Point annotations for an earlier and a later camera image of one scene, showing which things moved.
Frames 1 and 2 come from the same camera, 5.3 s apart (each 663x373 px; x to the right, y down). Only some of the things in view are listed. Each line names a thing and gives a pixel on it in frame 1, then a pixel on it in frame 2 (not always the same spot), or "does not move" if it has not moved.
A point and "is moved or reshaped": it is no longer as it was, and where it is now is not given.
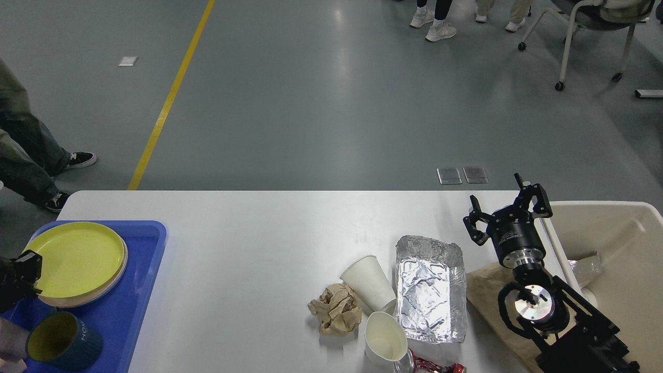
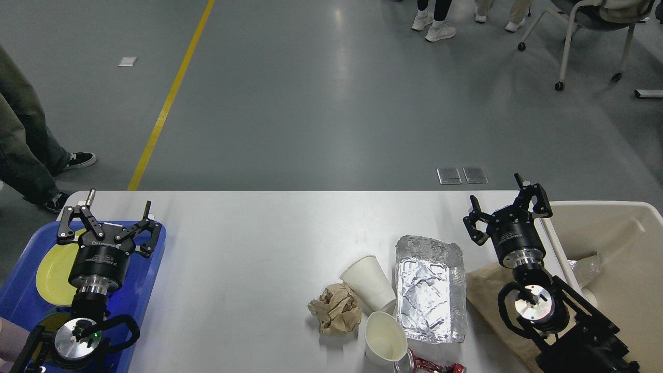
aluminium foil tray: x=431 y=289 does not move
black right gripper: x=513 y=229 does not move
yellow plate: x=77 y=258 is moved or reshaped
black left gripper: x=12 y=291 → x=100 y=264
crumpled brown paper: x=338 y=309 does not move
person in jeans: x=30 y=158 does not move
